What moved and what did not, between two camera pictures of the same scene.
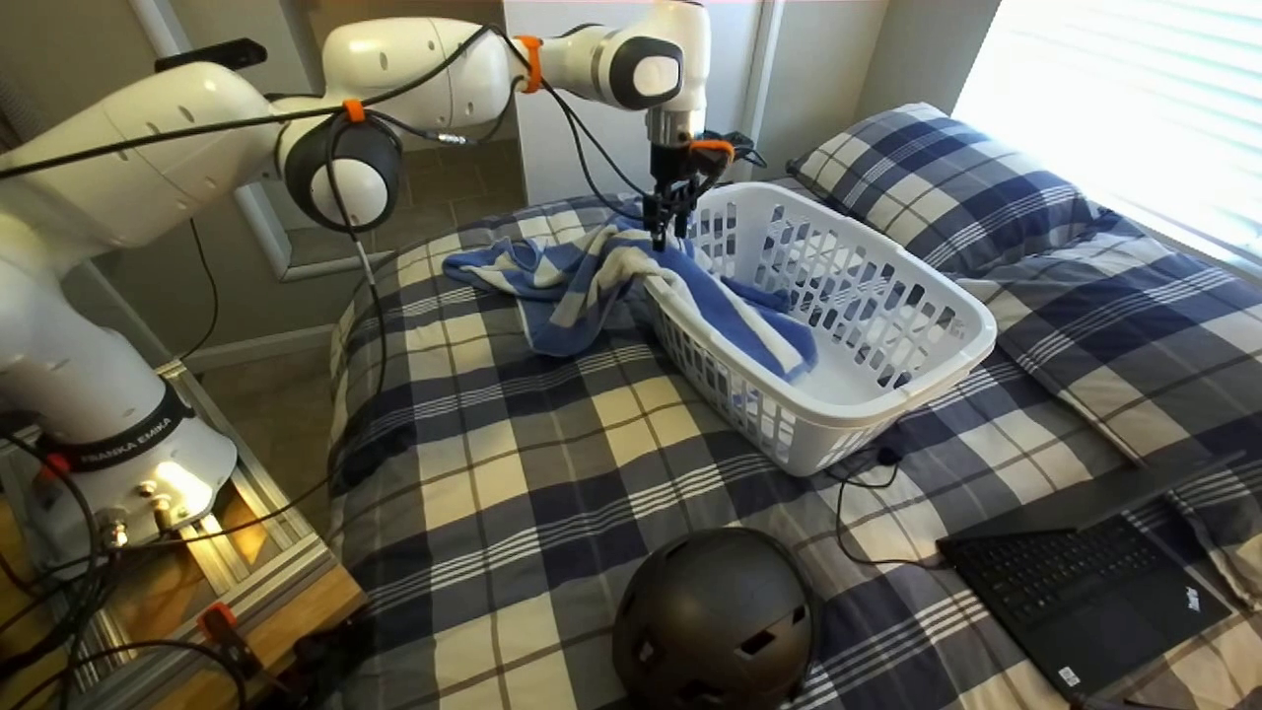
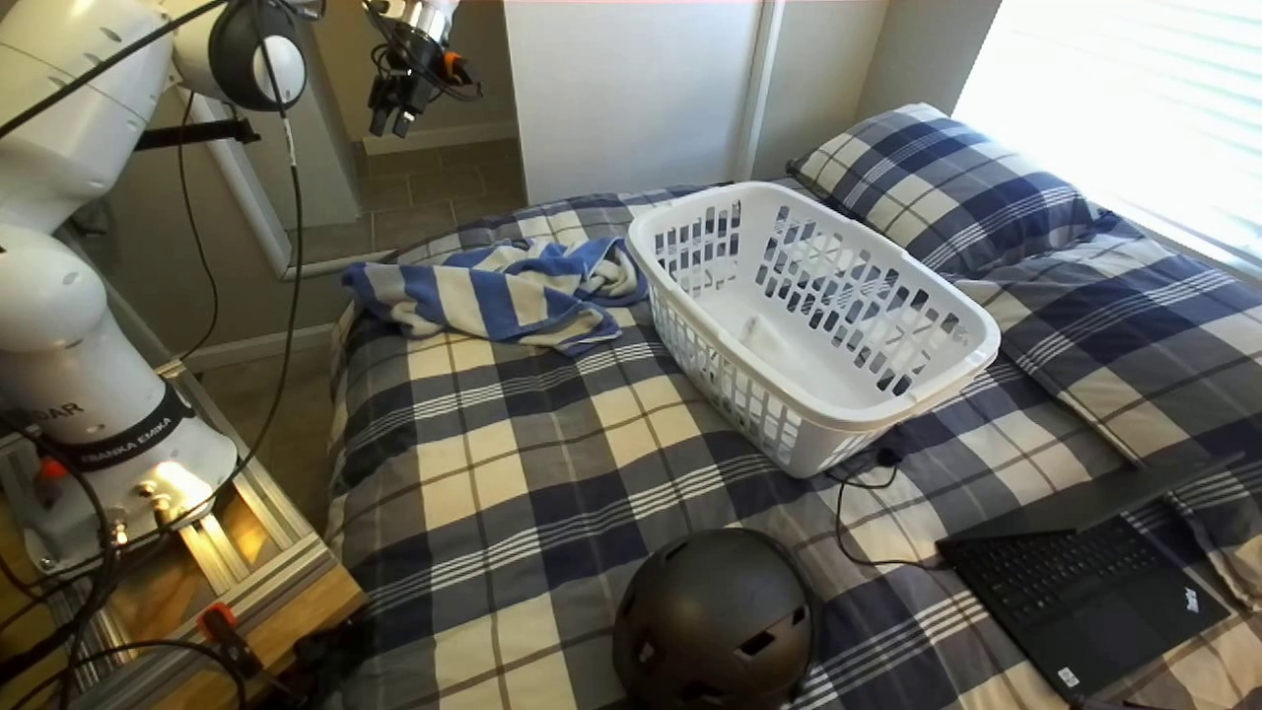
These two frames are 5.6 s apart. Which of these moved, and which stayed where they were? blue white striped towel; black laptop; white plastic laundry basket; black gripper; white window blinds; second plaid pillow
Moved: blue white striped towel; black gripper
Stayed: black laptop; second plaid pillow; white plastic laundry basket; white window blinds
